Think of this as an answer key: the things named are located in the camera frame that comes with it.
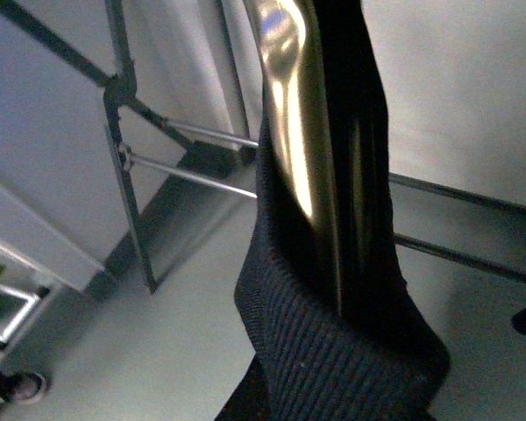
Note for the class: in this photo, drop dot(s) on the wooden clothes hanger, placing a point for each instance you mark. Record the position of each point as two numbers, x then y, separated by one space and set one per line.
289 48

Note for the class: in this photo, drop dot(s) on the black printed t-shirt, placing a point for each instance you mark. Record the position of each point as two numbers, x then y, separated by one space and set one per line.
377 358

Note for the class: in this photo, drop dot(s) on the dark sneaker shoe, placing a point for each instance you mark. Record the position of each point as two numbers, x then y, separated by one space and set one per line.
22 387

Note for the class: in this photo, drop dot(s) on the white shelf cart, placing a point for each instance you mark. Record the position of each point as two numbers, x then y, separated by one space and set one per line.
26 290

